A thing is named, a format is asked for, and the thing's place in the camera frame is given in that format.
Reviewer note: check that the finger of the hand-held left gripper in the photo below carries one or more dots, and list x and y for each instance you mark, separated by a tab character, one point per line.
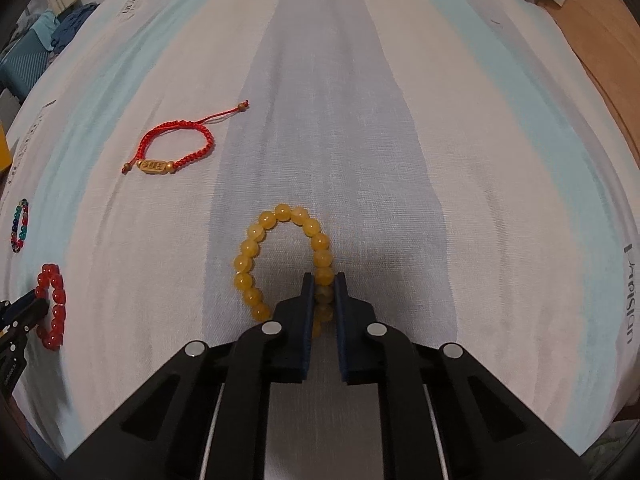
12	342
25	310

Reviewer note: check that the teal suitcase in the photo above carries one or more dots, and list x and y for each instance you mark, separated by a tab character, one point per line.
22	65

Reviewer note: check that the blue clothes pile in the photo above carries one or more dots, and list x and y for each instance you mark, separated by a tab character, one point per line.
75	22

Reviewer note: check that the striped blue grey blanket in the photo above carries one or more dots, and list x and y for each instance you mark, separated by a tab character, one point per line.
350	110

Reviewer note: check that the wooden headboard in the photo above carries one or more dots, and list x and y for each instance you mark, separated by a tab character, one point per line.
600	35

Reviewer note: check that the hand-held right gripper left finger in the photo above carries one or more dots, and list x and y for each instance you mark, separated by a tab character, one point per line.
307	310

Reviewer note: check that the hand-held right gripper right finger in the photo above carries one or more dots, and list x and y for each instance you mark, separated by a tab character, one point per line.
342	310

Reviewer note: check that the blue and yellow cardboard box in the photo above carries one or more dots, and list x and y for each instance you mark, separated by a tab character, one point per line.
3	145

